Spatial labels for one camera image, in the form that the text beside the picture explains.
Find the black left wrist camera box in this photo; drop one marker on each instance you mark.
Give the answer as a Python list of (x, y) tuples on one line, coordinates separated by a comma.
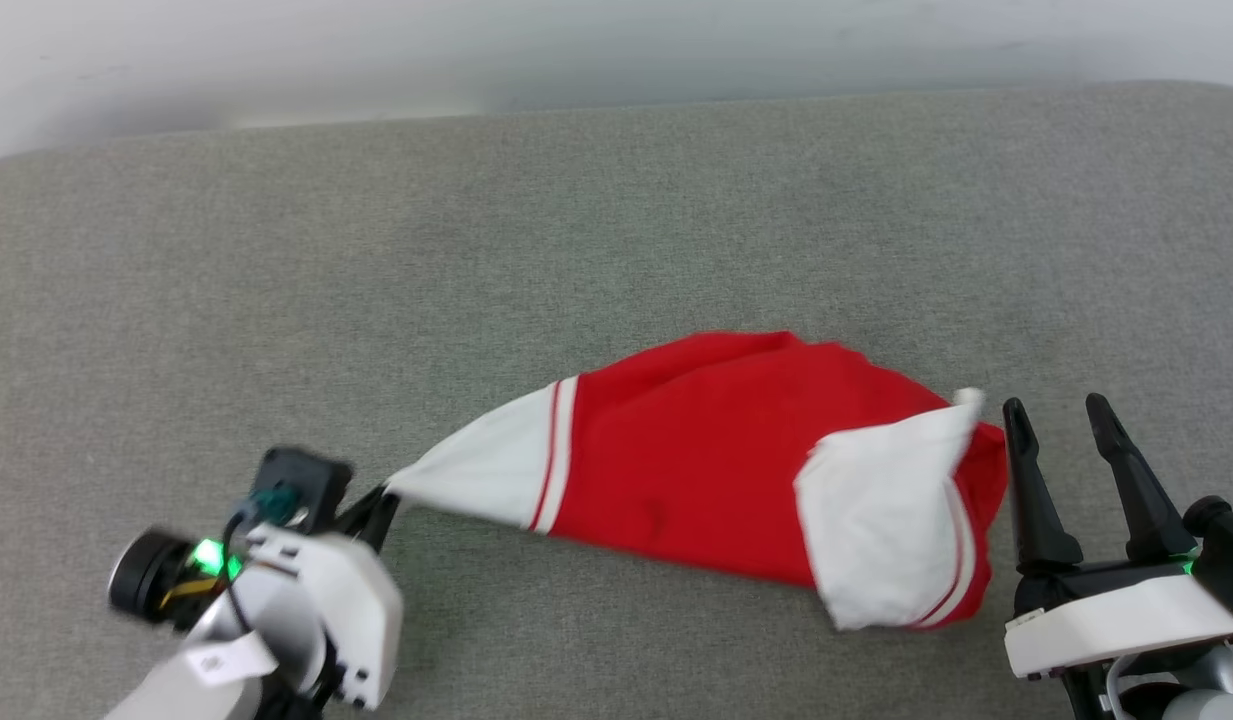
[(316, 475)]

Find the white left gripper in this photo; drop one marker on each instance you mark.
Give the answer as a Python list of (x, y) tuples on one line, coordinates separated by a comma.
[(346, 600)]

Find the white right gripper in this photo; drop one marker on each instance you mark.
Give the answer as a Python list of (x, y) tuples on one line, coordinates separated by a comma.
[(1106, 620)]

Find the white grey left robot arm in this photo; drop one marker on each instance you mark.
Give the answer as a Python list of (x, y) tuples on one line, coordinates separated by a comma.
[(156, 700)]

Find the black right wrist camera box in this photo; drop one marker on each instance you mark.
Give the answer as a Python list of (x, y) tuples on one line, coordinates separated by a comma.
[(1231, 560)]

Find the red white basketball jersey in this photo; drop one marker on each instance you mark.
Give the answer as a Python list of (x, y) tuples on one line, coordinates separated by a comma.
[(696, 470)]

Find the grey fabric sofa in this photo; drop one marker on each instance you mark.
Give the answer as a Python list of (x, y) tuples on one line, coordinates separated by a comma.
[(616, 220)]

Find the white paper label tag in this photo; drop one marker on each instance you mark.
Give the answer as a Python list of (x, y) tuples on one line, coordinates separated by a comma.
[(221, 660)]

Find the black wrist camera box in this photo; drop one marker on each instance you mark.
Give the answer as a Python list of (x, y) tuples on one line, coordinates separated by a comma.
[(316, 475), (1231, 560)]

